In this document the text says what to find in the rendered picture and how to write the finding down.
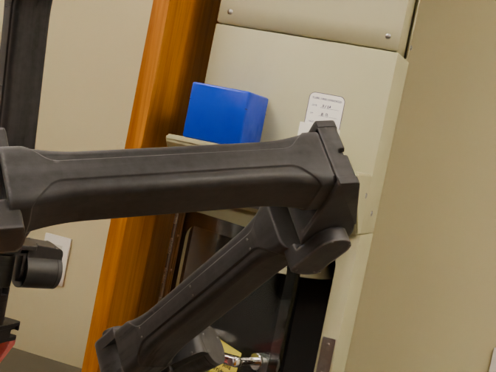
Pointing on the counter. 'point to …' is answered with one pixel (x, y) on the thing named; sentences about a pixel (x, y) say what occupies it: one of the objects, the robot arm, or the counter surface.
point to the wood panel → (110, 262)
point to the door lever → (243, 361)
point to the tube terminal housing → (288, 94)
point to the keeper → (325, 354)
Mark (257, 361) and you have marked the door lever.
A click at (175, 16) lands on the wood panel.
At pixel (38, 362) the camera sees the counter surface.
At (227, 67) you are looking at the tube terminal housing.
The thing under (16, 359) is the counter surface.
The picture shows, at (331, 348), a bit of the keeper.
